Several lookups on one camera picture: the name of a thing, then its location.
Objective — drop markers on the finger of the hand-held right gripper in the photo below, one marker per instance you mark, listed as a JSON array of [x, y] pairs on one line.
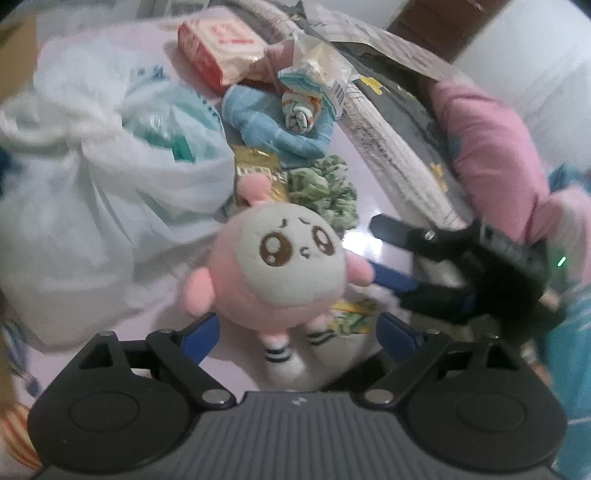
[[392, 230], [392, 279]]

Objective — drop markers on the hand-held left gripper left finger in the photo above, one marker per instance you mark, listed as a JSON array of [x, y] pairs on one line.
[[203, 339]]

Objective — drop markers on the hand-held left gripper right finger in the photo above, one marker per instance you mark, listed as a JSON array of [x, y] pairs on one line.
[[396, 339]]

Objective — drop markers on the pink round plush toy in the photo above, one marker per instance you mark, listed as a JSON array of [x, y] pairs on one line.
[[272, 267]]

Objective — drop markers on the light blue towel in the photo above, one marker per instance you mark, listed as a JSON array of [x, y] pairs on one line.
[[263, 124]]

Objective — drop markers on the brown cardboard box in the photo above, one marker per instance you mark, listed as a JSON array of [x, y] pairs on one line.
[[16, 55]]

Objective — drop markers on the white grey patterned quilt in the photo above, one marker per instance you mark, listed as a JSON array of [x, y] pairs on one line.
[[392, 152]]

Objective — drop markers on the green scrunchie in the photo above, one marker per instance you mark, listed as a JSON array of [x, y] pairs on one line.
[[325, 189]]

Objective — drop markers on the grey blanket with yellow stars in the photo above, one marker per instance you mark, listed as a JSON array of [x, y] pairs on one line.
[[392, 106]]

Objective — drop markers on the pink pillow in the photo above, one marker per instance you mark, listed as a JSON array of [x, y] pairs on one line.
[[489, 152]]

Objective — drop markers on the gold foil packet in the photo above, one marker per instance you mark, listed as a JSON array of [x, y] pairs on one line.
[[258, 168]]

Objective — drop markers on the orange white rolled sock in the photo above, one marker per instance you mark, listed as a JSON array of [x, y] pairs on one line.
[[301, 110]]

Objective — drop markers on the clear snack packet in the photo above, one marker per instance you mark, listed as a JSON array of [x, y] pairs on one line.
[[318, 69]]

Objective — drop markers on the white plastic bag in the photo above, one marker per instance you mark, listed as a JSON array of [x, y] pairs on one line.
[[92, 184]]

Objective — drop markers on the plaid cloth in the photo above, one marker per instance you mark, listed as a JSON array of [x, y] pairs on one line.
[[369, 32]]

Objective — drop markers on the pink sponge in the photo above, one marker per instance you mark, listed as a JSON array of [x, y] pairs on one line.
[[277, 57]]

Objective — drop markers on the brown wooden door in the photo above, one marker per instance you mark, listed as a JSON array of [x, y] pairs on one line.
[[443, 23]]

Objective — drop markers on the red tissue pack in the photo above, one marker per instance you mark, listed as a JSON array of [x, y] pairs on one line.
[[217, 46]]

